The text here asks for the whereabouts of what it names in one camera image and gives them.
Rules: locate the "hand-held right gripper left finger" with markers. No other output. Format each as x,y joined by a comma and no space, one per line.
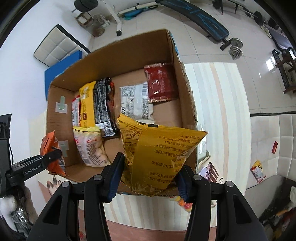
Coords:
114,183

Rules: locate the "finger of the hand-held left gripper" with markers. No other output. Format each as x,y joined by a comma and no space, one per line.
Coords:
54,154

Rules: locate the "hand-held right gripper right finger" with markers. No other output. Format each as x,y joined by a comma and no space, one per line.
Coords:
181,185

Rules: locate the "orange snack packet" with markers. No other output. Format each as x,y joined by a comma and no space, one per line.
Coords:
47,143

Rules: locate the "pale dumpling snack packet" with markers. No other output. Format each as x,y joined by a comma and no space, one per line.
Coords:
92,148

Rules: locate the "yellow crinkled snack packet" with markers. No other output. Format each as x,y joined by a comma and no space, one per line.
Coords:
157,150

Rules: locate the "red white long packet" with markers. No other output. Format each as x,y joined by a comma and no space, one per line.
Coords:
75,113

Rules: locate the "black long snack packet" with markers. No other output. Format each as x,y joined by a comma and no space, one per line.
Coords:
104,106

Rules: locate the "white grey snack packet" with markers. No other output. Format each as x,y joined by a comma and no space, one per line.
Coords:
135,102

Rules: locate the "dark red snack packet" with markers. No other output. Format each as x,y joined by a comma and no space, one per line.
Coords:
159,83

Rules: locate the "printed cardboard box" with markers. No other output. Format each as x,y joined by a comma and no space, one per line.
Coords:
138,76

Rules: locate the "clear bag colourful candy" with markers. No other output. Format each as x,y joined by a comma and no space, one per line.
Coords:
183,204

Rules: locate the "white purple snack packet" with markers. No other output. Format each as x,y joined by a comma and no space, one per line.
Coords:
208,172

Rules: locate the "red white torn packet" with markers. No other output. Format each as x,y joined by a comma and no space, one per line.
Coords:
257,172

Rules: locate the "blue board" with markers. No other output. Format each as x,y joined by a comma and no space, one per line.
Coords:
55,71

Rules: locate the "small red packet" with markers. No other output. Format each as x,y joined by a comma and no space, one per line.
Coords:
274,147

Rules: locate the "clear water jug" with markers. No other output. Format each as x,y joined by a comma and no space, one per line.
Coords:
100,25

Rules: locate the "chrome dumbbell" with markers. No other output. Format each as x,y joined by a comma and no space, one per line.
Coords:
235,47

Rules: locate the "white barbell rack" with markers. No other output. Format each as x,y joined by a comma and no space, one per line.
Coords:
115,18

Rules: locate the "barbell with black plates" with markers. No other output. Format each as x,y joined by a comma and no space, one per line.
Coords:
85,4

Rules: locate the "dark wooden stool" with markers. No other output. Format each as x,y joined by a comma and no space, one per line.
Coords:
285,69

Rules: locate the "teal exercise pad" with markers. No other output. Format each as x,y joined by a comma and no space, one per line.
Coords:
136,12

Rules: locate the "black blue sit-up bench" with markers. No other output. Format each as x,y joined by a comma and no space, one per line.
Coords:
201,18

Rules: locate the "white sneaker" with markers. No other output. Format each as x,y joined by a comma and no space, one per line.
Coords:
267,31

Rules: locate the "black treadmill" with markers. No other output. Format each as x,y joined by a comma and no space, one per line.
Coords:
281,37

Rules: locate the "small floor barbell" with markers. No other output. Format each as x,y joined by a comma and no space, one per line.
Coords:
258,17

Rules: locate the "white padded black-frame chair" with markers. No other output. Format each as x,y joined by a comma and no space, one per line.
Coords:
55,46
266,134

